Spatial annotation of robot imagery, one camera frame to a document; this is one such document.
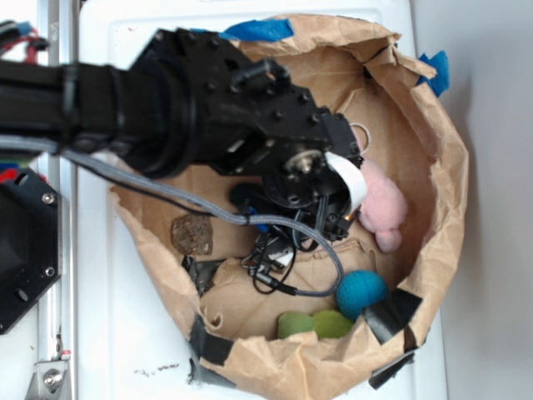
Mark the metal corner bracket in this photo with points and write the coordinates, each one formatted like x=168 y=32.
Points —
x=50 y=381

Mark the aluminium frame rail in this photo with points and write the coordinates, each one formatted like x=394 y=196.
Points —
x=56 y=310

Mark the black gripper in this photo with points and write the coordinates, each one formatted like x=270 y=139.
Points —
x=323 y=191

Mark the brown rock-like lump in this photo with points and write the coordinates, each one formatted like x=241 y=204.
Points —
x=192 y=235

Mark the white cutting board tray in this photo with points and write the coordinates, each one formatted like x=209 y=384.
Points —
x=128 y=347

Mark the pink plush bunny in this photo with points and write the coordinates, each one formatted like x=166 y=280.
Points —
x=385 y=208

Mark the brown paper bag bin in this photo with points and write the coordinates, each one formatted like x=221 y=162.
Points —
x=352 y=67

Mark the green plush toy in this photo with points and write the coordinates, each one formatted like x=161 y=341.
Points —
x=326 y=324

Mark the dark green plastic pickle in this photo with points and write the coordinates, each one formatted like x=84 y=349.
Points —
x=241 y=195

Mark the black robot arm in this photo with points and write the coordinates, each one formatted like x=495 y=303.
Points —
x=194 y=98

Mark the blue felt ball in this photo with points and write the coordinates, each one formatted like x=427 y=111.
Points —
x=360 y=289

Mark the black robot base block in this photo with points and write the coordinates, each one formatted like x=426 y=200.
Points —
x=30 y=222

